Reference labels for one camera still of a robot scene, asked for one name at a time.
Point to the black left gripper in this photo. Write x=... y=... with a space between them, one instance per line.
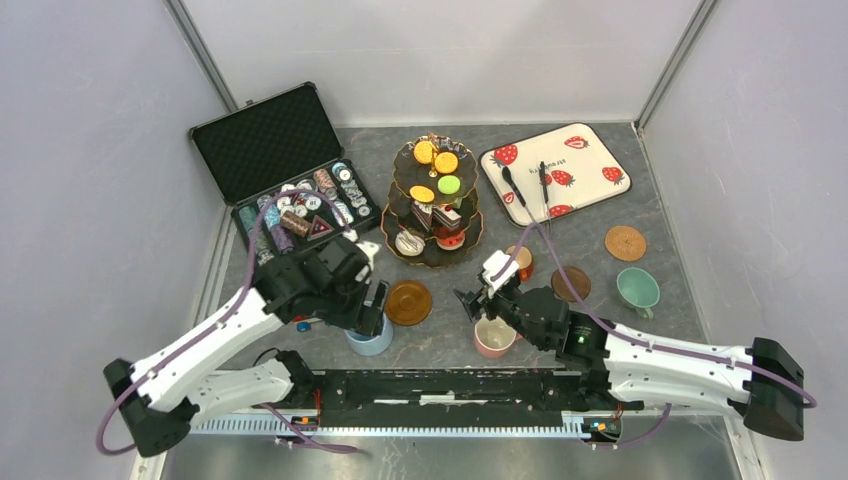
x=371 y=316

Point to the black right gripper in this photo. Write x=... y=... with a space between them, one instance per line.
x=473 y=302

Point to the light blue mug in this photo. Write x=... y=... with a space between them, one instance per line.
x=369 y=346

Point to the amber glass saucer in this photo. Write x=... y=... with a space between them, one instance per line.
x=408 y=303

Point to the pink mug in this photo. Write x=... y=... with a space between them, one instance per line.
x=494 y=338

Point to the red strawberry toy tart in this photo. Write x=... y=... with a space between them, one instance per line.
x=450 y=241

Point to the small orange brown cup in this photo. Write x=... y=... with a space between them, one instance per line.
x=525 y=260

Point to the white chocolate striped toy donut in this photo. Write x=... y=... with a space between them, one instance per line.
x=409 y=244

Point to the strawberry layer cake slice toy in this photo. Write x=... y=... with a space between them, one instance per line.
x=447 y=217

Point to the three-tier black gold cake stand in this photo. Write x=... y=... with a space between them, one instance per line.
x=397 y=215

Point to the chocolate cake slice toy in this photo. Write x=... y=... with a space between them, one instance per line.
x=423 y=213

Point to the dark brown wooden coaster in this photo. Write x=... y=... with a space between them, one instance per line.
x=574 y=284

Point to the green toy macaron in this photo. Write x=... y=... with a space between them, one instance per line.
x=449 y=184

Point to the orange toy macaron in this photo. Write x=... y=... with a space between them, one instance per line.
x=422 y=194
x=424 y=152
x=446 y=163

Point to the black handled metal tongs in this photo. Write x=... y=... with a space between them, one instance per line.
x=529 y=200

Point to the woven rattan coaster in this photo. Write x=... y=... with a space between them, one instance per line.
x=625 y=243

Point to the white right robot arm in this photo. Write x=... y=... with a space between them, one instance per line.
x=760 y=384

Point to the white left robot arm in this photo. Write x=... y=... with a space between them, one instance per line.
x=160 y=398

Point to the red triangle dealer plaque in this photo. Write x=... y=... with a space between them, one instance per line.
x=319 y=228

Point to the mint green cup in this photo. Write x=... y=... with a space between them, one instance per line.
x=639 y=290

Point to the cream strawberry serving tray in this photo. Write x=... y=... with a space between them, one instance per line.
x=573 y=162

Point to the black poker chip case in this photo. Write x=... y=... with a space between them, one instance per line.
x=277 y=163

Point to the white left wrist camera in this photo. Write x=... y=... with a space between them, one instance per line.
x=365 y=249

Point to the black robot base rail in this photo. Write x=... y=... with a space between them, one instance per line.
x=514 y=400

